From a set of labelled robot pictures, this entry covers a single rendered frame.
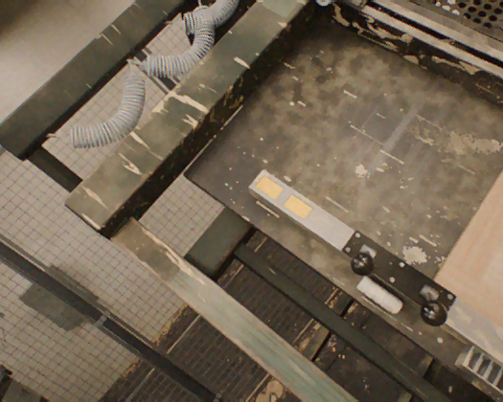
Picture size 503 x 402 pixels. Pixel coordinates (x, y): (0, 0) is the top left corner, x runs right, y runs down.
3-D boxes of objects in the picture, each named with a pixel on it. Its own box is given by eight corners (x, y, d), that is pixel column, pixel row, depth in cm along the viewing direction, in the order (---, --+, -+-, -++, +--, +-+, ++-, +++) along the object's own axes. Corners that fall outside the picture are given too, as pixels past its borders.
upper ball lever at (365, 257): (371, 264, 74) (365, 283, 61) (354, 253, 75) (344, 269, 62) (383, 248, 73) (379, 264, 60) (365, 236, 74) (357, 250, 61)
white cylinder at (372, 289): (354, 288, 75) (392, 316, 73) (357, 286, 73) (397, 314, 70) (362, 276, 76) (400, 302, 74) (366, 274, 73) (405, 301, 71)
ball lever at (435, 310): (431, 306, 70) (439, 336, 58) (411, 292, 71) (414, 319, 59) (445, 289, 70) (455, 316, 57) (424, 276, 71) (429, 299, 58)
